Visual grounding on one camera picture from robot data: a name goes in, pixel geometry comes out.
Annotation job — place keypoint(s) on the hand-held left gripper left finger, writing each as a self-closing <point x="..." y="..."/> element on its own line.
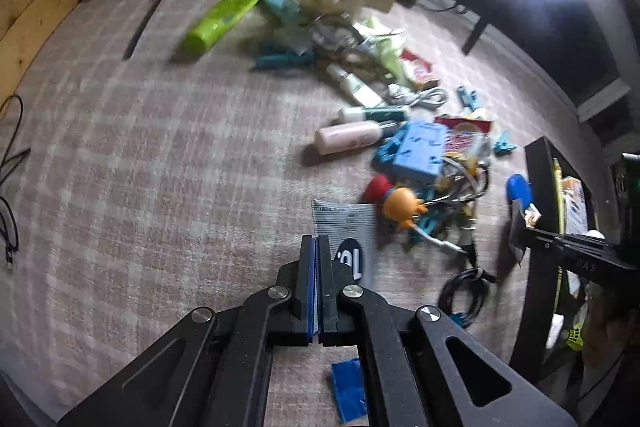
<point x="312" y="277"/>

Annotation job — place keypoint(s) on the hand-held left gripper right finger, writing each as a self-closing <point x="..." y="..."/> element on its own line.
<point x="327" y="277"/>

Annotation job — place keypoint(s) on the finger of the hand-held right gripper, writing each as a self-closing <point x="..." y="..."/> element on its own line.
<point x="570" y="249"/>

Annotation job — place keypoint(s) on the grey sachet dark round logo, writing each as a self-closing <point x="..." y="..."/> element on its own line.
<point x="517" y="237"/>
<point x="350" y="227"/>

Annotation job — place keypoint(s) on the long yellow packet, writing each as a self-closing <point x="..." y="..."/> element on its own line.
<point x="559" y="192"/>

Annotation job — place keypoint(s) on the black storage box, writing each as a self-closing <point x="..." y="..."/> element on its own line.
<point x="537" y="167"/>

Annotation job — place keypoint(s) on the pink plaid desktop cloth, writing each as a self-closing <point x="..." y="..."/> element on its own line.
<point x="150" y="157"/>

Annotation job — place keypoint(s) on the person's right hand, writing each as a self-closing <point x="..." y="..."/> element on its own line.
<point x="607" y="322"/>

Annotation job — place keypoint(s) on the orange flat packet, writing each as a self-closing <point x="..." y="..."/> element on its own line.
<point x="575" y="202"/>

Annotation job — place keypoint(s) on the blue round disc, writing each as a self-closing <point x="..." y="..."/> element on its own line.
<point x="517" y="189"/>

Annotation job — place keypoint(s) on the yellow shuttlecock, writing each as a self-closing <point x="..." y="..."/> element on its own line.
<point x="574" y="337"/>

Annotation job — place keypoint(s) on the orange toy figure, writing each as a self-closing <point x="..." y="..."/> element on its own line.
<point x="400" y="204"/>

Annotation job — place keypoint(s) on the blue tape piece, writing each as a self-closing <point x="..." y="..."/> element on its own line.
<point x="350" y="387"/>

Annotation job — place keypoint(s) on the small teal clip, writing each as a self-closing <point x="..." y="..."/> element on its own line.
<point x="430" y="227"/>

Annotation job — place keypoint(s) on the large blue clothespin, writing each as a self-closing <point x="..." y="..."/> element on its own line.
<point x="385" y="154"/>

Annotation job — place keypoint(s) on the pink bottle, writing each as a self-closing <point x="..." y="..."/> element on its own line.
<point x="345" y="136"/>

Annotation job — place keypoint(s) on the blue plastic box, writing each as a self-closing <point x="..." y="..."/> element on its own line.
<point x="417" y="147"/>

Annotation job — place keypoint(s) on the white tube teal cap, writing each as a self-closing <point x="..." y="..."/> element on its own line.
<point x="380" y="113"/>

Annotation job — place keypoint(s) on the white squeeze bottle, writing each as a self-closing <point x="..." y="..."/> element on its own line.
<point x="350" y="84"/>

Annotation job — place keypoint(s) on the dark teal clothespin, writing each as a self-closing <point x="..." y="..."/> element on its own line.
<point x="285" y="57"/>

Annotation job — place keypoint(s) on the red white coffee packet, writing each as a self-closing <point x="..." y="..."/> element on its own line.
<point x="420" y="69"/>

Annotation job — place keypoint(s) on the yellow-green cloth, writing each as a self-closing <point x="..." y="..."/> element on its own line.
<point x="395" y="57"/>

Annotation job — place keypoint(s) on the black chair leg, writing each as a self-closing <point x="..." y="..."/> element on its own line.
<point x="475" y="34"/>

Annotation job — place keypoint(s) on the light blue packet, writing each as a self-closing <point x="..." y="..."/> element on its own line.
<point x="275" y="2"/>

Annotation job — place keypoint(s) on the black thin strip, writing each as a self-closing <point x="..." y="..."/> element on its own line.
<point x="145" y="24"/>

